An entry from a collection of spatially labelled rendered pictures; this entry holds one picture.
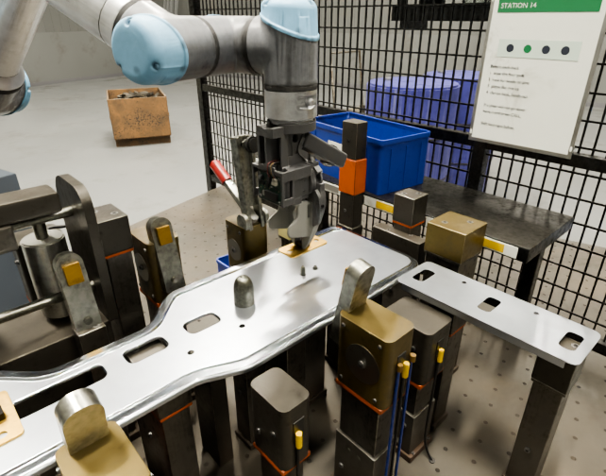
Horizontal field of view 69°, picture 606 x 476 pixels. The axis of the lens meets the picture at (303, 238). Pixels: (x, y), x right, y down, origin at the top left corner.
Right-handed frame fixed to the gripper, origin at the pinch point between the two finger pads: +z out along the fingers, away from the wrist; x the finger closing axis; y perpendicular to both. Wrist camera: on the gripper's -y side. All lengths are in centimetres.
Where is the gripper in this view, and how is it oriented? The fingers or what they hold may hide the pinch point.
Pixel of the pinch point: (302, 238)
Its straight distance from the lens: 74.8
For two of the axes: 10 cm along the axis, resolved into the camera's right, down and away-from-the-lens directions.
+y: -7.3, 3.1, -6.1
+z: 0.1, 8.9, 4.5
